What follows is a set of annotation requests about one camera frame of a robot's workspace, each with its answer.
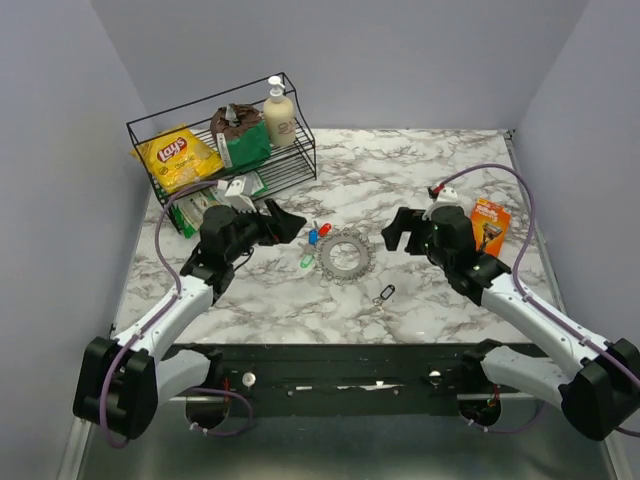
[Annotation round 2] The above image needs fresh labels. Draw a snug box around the black key tag with key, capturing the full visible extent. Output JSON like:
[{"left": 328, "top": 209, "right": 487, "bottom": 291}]
[{"left": 373, "top": 284, "right": 396, "bottom": 306}]

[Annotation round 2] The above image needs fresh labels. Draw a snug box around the green key tag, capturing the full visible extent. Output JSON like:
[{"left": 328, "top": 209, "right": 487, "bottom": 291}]
[{"left": 300, "top": 254, "right": 314, "bottom": 268}]

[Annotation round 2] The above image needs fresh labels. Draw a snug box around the purple cable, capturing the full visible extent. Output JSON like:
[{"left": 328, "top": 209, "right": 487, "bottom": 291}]
[
  {"left": 431, "top": 164, "right": 640, "bottom": 438},
  {"left": 99, "top": 179, "right": 251, "bottom": 449}
]

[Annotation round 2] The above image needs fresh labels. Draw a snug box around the black wire shelf rack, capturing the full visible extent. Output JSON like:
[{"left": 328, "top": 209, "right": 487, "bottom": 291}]
[{"left": 125, "top": 71, "right": 319, "bottom": 235}]

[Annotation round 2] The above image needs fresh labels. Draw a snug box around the metal disc with key rings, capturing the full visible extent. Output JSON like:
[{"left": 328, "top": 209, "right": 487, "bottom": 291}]
[{"left": 315, "top": 228, "right": 376, "bottom": 285}]

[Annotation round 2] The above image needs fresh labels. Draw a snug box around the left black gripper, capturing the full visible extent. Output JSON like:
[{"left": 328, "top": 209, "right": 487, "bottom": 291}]
[{"left": 224, "top": 198, "right": 305, "bottom": 264}]

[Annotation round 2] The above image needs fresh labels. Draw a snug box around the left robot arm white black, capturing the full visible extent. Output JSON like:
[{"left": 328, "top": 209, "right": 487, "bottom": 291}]
[{"left": 72, "top": 199, "right": 307, "bottom": 440}]

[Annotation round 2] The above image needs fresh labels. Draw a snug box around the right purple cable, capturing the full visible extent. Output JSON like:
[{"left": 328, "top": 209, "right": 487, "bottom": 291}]
[{"left": 431, "top": 164, "right": 640, "bottom": 438}]

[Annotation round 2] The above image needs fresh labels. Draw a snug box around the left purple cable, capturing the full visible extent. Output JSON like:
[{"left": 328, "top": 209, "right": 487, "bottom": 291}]
[{"left": 99, "top": 179, "right": 251, "bottom": 449}]

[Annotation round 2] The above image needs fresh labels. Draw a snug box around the green white snack packet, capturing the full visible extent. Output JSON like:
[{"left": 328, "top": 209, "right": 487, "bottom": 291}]
[{"left": 212, "top": 171, "right": 268, "bottom": 212}]

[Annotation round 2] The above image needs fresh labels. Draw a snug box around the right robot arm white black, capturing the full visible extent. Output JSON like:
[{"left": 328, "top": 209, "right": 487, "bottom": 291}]
[{"left": 382, "top": 206, "right": 639, "bottom": 441}]

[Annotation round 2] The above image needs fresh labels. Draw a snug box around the cream soap pump bottle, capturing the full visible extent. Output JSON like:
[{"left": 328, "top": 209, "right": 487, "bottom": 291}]
[{"left": 263, "top": 75, "right": 296, "bottom": 147}]

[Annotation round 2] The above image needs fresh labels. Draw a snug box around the green brown coffee bag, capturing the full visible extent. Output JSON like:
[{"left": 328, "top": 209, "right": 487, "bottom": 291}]
[{"left": 210, "top": 103, "right": 271, "bottom": 172}]

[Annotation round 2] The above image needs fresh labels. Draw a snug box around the yellow chips bag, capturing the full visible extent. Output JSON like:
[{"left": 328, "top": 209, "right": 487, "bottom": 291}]
[{"left": 130, "top": 125, "right": 225, "bottom": 194}]

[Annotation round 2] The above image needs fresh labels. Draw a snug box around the orange razor box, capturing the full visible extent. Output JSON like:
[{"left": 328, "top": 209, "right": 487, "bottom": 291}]
[{"left": 470, "top": 198, "right": 511, "bottom": 257}]

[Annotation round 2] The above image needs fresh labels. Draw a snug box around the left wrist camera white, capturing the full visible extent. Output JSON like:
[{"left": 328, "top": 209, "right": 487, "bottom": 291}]
[{"left": 224, "top": 177, "right": 256, "bottom": 213}]

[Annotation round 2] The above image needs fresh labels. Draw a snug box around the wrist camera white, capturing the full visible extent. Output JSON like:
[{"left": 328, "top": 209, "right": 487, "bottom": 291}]
[
  {"left": 224, "top": 177, "right": 256, "bottom": 213},
  {"left": 422, "top": 186, "right": 461, "bottom": 220}
]

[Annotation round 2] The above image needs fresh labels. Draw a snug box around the blue key tag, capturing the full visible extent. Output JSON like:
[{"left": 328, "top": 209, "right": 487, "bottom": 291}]
[{"left": 308, "top": 229, "right": 319, "bottom": 245}]

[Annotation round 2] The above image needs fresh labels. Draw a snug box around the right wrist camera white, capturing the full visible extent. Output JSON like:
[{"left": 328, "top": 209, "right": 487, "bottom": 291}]
[{"left": 422, "top": 186, "right": 461, "bottom": 220}]

